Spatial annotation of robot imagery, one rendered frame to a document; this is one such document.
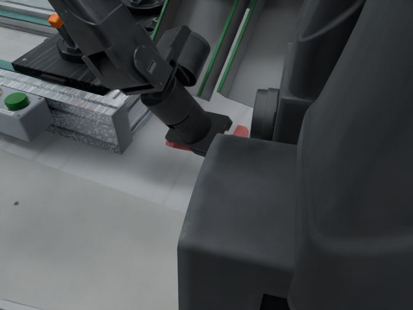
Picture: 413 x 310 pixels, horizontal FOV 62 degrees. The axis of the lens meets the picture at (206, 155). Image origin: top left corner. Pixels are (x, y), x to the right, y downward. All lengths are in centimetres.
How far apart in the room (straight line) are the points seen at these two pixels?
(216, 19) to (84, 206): 40
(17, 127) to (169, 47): 36
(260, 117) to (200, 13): 48
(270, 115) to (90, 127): 54
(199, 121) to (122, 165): 24
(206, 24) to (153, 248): 39
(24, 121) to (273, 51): 46
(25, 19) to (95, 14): 71
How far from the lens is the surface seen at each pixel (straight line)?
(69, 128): 75
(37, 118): 73
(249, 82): 61
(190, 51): 49
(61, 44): 84
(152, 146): 71
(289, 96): 17
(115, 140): 69
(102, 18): 41
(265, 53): 62
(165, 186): 64
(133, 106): 71
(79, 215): 63
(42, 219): 65
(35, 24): 108
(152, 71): 43
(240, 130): 53
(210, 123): 53
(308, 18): 17
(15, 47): 104
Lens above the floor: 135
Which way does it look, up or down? 46 degrees down
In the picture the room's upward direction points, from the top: straight up
